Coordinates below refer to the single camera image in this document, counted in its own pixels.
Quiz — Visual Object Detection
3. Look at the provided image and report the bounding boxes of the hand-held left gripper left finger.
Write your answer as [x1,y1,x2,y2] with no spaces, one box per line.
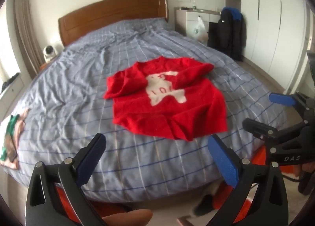
[25,133,109,226]

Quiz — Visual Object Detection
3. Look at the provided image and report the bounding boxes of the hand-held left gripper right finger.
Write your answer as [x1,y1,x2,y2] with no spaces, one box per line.
[207,134,289,226]

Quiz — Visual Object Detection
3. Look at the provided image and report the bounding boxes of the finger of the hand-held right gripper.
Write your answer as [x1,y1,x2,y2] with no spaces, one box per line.
[269,92,315,119]
[242,118,296,146]

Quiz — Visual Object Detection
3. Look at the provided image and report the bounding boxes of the red sweater with white print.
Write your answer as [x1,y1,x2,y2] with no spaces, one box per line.
[103,56,228,141]

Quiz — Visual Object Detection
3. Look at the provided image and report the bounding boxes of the pile of clothes green pink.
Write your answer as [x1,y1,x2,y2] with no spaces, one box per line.
[0,108,30,170]

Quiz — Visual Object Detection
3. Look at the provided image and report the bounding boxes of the dark clothes pile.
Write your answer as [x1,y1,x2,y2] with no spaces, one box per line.
[1,72,20,89]

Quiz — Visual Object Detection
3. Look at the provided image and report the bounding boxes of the orange fuzzy bed sheet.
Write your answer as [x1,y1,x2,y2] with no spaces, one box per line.
[55,148,302,226]

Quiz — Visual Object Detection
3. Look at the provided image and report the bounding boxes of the grey-blue checked bed blanket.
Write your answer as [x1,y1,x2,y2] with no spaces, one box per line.
[0,17,287,203]

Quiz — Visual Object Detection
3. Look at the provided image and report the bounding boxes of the white wardrobe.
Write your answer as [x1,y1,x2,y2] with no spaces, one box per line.
[224,0,308,91]

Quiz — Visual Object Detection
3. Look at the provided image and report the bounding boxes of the black jacket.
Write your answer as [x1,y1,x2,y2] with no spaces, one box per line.
[208,7,246,60]

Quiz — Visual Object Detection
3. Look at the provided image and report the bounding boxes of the phone in brown case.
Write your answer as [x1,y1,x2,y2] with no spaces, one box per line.
[5,137,18,163]

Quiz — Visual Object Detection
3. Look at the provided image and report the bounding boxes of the blue garment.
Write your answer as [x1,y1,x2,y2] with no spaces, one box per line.
[223,7,243,21]

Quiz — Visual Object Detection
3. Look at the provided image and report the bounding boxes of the white dresser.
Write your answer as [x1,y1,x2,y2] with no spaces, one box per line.
[0,73,26,116]

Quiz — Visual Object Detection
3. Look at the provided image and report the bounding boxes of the white round fan heater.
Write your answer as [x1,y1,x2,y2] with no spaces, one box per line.
[43,45,57,63]

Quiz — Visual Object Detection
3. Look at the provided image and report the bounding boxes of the white plastic bag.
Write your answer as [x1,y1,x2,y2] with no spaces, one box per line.
[191,16,206,41]

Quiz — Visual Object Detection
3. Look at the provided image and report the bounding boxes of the white desk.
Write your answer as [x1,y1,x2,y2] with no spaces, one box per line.
[174,7,222,42]

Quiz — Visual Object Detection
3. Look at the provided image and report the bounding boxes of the beige curtain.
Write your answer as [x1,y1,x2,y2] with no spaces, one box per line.
[12,0,45,79]

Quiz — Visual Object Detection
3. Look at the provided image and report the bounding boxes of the wooden headboard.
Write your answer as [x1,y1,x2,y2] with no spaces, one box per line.
[58,0,169,47]

